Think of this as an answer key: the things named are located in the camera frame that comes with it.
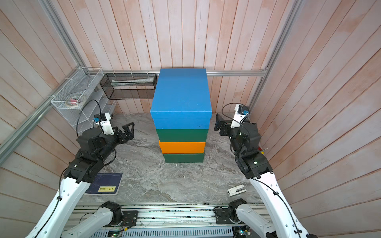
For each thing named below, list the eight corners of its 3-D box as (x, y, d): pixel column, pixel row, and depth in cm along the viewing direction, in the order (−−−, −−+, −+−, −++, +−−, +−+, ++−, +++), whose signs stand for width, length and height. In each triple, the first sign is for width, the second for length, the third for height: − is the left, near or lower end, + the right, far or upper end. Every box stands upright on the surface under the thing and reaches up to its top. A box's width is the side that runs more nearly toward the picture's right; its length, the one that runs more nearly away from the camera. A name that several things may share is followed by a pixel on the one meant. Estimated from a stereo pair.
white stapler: (229, 197, 82) (230, 196, 80) (226, 190, 84) (227, 189, 82) (245, 191, 83) (246, 190, 81) (241, 185, 86) (243, 183, 84)
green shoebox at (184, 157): (166, 164, 95) (163, 155, 85) (166, 161, 96) (164, 152, 87) (202, 163, 96) (204, 154, 86) (202, 160, 97) (203, 150, 88)
